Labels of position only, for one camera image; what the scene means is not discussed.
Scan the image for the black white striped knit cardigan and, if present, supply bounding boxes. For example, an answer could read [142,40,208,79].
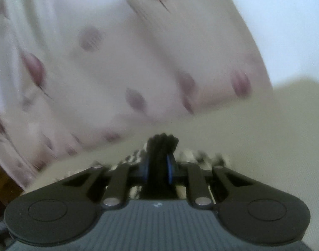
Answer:
[63,132,231,201]

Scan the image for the pink leaf print curtain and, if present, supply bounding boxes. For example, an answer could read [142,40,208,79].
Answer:
[0,0,271,188]

